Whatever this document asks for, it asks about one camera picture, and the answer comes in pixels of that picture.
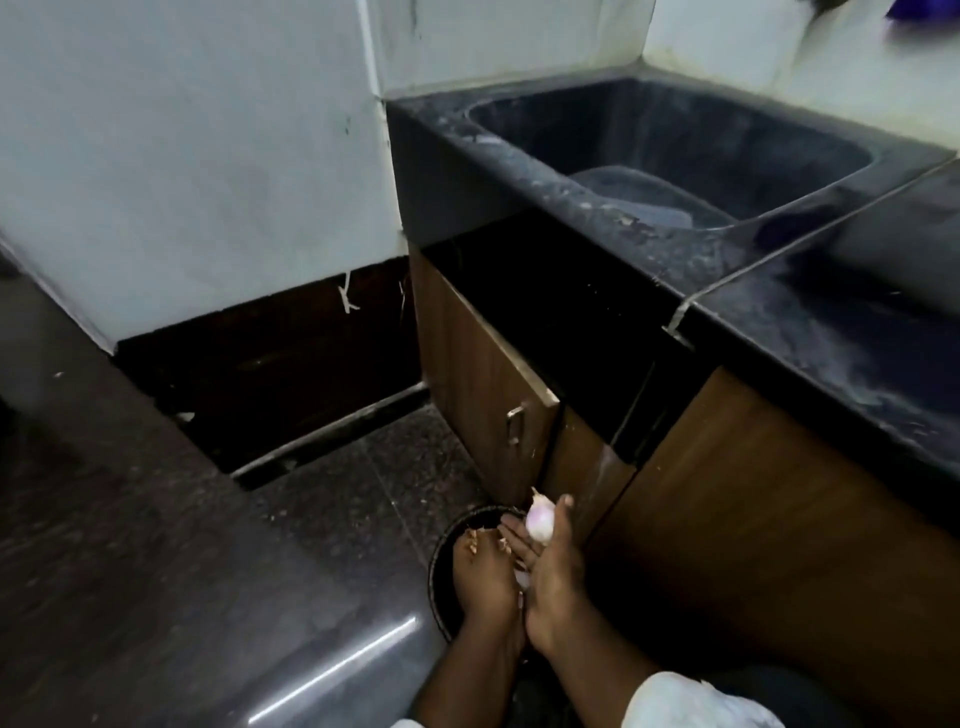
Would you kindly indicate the person's left hand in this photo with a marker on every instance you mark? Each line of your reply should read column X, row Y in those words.
column 487, row 585

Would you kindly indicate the person's right hand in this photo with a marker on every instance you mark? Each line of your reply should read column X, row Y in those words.
column 555, row 592

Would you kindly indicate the pile of onion peels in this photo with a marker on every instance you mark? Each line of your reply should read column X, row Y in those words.
column 472, row 541

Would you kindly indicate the small brown onion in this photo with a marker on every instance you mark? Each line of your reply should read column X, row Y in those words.
column 540, row 519

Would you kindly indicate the person's left forearm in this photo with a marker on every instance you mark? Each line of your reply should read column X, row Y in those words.
column 465, row 682

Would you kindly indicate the person's right forearm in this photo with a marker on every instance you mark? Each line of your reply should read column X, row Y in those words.
column 600, row 682

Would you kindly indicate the black stone countertop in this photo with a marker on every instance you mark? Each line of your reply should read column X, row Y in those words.
column 862, row 345

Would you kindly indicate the black round waste bin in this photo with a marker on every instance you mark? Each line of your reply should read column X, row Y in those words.
column 442, row 570

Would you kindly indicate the brown wooden cabinet door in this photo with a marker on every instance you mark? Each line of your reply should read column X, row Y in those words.
column 787, row 562
column 585, row 472
column 465, row 375

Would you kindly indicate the black kitchen sink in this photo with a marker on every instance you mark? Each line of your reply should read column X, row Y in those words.
column 675, row 150

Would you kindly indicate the purple cloth curtain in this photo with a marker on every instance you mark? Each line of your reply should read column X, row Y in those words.
column 922, row 9

